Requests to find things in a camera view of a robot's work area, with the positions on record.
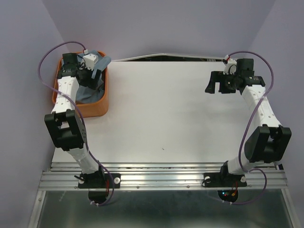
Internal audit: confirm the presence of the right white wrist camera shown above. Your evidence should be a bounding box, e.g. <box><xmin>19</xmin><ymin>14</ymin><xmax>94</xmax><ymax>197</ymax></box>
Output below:
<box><xmin>223</xmin><ymin>58</ymin><xmax>237</xmax><ymax>75</ymax></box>

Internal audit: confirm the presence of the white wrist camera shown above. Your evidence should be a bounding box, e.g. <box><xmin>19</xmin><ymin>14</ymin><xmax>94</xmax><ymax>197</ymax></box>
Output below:
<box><xmin>82</xmin><ymin>54</ymin><xmax>99</xmax><ymax>71</ymax></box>
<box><xmin>223</xmin><ymin>58</ymin><xmax>237</xmax><ymax>75</ymax></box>

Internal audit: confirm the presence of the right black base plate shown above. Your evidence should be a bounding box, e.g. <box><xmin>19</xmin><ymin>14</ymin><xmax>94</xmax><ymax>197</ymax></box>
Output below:
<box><xmin>202</xmin><ymin>172</ymin><xmax>247</xmax><ymax>188</ymax></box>

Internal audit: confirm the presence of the blue denim skirt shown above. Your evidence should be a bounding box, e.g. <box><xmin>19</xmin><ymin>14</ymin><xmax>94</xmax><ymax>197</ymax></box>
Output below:
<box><xmin>76</xmin><ymin>50</ymin><xmax>111</xmax><ymax>104</ymax></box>

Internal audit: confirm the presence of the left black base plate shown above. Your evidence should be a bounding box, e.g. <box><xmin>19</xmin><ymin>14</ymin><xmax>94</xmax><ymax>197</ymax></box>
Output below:
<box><xmin>75</xmin><ymin>173</ymin><xmax>121</xmax><ymax>189</ymax></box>

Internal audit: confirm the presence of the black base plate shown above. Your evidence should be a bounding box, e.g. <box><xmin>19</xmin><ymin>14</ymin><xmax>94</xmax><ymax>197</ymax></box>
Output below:
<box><xmin>202</xmin><ymin>172</ymin><xmax>247</xmax><ymax>188</ymax></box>
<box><xmin>75</xmin><ymin>173</ymin><xmax>121</xmax><ymax>189</ymax></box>

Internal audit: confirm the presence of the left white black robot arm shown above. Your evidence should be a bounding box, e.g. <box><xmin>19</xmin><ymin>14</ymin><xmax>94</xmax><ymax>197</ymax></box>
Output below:
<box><xmin>44</xmin><ymin>50</ymin><xmax>111</xmax><ymax>189</ymax></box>

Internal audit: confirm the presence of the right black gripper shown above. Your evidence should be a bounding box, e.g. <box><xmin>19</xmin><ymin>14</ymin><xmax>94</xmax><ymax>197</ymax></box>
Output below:
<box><xmin>204</xmin><ymin>71</ymin><xmax>240</xmax><ymax>94</ymax></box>

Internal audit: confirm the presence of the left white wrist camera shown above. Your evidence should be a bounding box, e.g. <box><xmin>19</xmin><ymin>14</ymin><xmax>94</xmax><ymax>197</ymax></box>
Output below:
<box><xmin>82</xmin><ymin>54</ymin><xmax>99</xmax><ymax>71</ymax></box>

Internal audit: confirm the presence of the orange plastic basket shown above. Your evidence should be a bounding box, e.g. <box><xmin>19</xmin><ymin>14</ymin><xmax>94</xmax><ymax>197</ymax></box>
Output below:
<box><xmin>51</xmin><ymin>51</ymin><xmax>109</xmax><ymax>118</ymax></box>

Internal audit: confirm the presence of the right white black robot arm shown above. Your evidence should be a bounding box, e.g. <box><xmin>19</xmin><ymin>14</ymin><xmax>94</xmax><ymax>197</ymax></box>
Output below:
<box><xmin>202</xmin><ymin>56</ymin><xmax>292</xmax><ymax>188</ymax></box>

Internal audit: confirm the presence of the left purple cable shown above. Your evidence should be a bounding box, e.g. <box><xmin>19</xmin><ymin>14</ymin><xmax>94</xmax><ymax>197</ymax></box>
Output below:
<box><xmin>38</xmin><ymin>41</ymin><xmax>114</xmax><ymax>207</ymax></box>

